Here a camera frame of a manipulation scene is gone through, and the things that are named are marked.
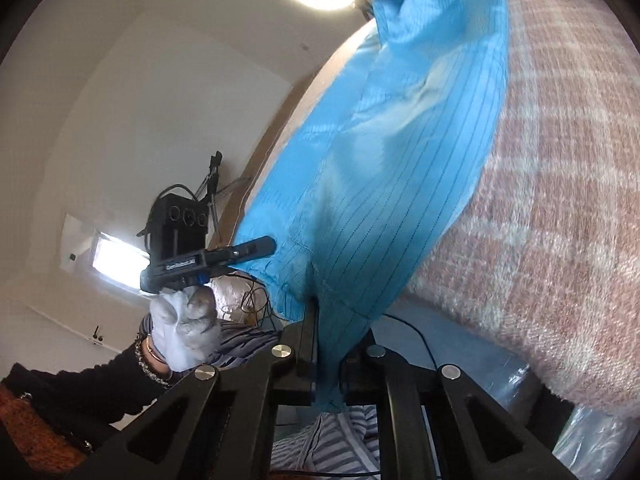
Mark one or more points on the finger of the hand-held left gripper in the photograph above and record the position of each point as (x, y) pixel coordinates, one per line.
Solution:
(250, 250)

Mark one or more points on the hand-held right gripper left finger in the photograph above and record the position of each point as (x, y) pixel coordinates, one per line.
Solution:
(307, 340)

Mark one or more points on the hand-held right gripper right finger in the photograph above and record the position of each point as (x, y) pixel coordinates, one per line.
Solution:
(360, 370)

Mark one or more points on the blue pinstriped coat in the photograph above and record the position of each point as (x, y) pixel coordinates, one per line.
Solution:
(380, 160)

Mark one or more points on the person's left forearm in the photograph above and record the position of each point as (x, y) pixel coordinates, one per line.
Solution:
(100, 385)

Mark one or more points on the person's left hand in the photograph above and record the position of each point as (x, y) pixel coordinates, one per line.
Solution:
(180, 330)

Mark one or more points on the grey white striped cloth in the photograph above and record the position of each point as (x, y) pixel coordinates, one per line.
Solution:
(330, 440)

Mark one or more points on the black tripod stand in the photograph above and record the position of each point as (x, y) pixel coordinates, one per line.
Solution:
(216, 165)

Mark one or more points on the blue bed sheet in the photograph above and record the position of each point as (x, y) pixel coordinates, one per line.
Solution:
(465, 355)

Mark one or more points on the orange fuzzy cloth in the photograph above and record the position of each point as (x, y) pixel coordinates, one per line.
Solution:
(30, 425)

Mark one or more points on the clear plastic bag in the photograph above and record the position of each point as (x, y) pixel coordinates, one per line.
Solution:
(600, 440)

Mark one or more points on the pink plaid blanket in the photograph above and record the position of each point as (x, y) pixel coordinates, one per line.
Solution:
(550, 185)

